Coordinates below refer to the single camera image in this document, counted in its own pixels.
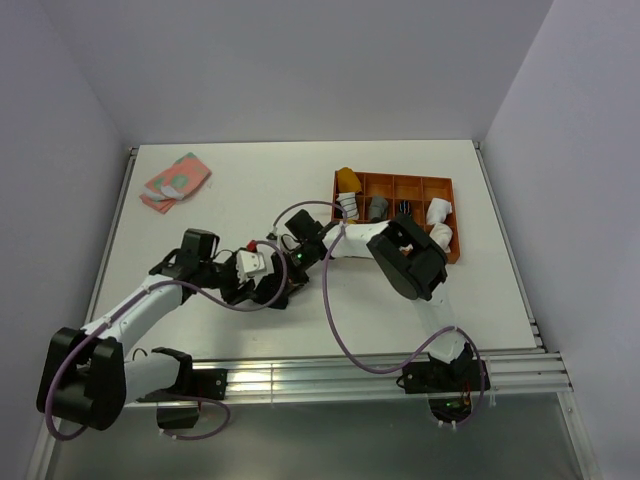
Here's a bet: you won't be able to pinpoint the orange divided tray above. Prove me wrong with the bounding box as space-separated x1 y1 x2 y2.
354 171 461 264

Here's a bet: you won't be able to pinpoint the black patterned rolled sock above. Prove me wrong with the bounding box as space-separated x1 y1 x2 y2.
398 200 412 215

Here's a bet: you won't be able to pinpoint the aluminium front rail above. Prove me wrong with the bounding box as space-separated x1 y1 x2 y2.
47 349 640 409

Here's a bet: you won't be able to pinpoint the light grey rolled sock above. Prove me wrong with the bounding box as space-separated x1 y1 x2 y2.
368 195 388 223

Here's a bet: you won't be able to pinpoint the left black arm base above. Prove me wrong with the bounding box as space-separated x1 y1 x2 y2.
137 368 231 437

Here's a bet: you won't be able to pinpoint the black white striped rolled sock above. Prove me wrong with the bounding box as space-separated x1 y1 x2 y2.
336 192 360 221

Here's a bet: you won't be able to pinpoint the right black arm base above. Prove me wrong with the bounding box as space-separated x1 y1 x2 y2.
396 359 491 425

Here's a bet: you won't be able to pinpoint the pink green patterned socks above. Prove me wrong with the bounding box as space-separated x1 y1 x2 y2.
139 152 211 214

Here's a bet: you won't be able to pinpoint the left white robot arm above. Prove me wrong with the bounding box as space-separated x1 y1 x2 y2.
36 229 293 441

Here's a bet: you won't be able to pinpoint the mustard yellow striped sock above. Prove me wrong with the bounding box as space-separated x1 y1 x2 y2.
336 167 362 193

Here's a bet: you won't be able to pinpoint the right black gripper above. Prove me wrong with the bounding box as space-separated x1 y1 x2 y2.
272 241 317 304

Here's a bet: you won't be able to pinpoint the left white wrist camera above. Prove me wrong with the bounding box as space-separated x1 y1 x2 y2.
234 240 273 283

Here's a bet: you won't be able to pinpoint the upper white rolled sock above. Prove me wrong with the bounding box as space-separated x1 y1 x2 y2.
425 198 453 225

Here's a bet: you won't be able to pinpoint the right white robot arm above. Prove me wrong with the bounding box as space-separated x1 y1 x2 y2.
265 209 481 390

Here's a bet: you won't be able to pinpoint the lower white rolled sock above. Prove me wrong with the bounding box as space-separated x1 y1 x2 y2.
430 223 453 253

